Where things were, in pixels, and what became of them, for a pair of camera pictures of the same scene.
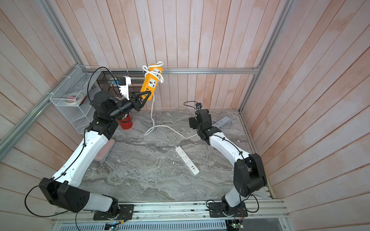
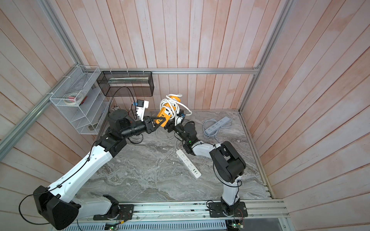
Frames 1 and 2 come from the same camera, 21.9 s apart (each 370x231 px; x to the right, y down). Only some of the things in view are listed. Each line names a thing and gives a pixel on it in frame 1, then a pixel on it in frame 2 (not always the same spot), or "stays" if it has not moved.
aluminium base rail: (269, 215) stays
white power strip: (193, 168) stays
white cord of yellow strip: (154, 68) to (171, 104)
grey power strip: (221, 122) stays
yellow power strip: (151, 81) to (168, 109)
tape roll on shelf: (73, 98) stays
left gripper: (136, 101) to (150, 125)
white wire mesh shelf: (73, 98) stays
